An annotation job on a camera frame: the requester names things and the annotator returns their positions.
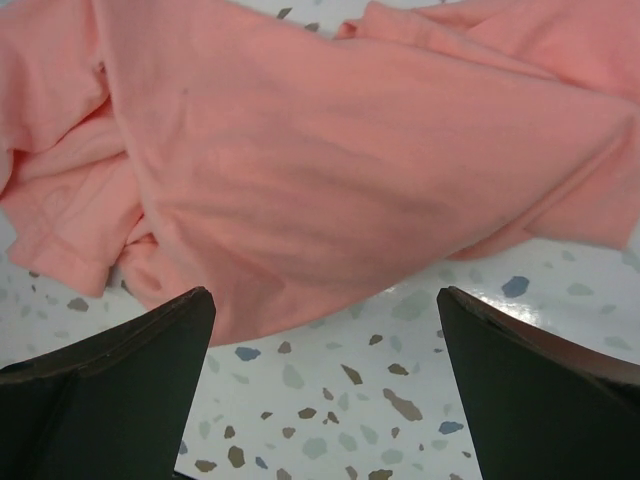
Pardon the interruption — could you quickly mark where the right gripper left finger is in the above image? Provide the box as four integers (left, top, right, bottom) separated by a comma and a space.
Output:
1, 287, 216, 479

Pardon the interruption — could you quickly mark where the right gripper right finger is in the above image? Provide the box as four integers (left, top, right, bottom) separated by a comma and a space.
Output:
437, 287, 639, 480

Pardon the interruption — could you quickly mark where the salmon pink t-shirt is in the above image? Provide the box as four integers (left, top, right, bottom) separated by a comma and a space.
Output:
1, 1, 639, 345

